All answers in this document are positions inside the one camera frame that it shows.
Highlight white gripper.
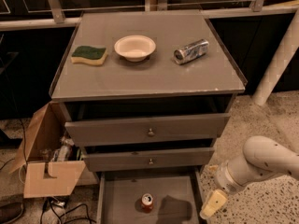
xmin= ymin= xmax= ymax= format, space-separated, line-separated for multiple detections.
xmin=200 ymin=161 xmax=244 ymax=219

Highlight red coke can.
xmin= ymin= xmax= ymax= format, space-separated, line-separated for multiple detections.
xmin=141 ymin=193 xmax=153 ymax=212

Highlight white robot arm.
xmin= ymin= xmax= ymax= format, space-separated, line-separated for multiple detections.
xmin=199 ymin=136 xmax=299 ymax=219

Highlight grey bottom drawer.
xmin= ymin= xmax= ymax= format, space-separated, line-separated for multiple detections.
xmin=96 ymin=168 xmax=208 ymax=224

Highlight grey drawer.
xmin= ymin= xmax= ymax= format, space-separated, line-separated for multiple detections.
xmin=96 ymin=168 xmax=208 ymax=224
xmin=84 ymin=147 xmax=214 ymax=172
xmin=65 ymin=113 xmax=230 ymax=147

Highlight grey top drawer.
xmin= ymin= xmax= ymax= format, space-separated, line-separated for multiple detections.
xmin=65 ymin=113 xmax=230 ymax=147

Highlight grey middle drawer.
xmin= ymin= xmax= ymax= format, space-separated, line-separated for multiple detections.
xmin=84 ymin=147 xmax=214 ymax=172

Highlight grey drawer cabinet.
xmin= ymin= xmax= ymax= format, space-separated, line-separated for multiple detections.
xmin=49 ymin=10 xmax=249 ymax=224

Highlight silver blue soda can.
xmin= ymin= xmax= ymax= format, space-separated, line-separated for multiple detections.
xmin=174 ymin=39 xmax=209 ymax=65

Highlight plastic bottles in box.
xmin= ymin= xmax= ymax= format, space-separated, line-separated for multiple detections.
xmin=39 ymin=135 xmax=77 ymax=162

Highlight white paper bowl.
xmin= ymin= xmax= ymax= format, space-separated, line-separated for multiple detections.
xmin=114 ymin=35 xmax=156 ymax=62

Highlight white diagonal pole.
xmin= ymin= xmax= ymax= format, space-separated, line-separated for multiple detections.
xmin=252 ymin=9 xmax=299 ymax=106

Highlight brown cardboard box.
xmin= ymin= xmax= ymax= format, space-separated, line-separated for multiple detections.
xmin=10 ymin=102 xmax=97 ymax=198

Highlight green yellow sponge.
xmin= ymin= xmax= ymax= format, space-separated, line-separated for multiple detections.
xmin=71 ymin=46 xmax=107 ymax=65

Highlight metal window railing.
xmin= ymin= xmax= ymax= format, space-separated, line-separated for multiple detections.
xmin=0 ymin=0 xmax=299 ymax=31

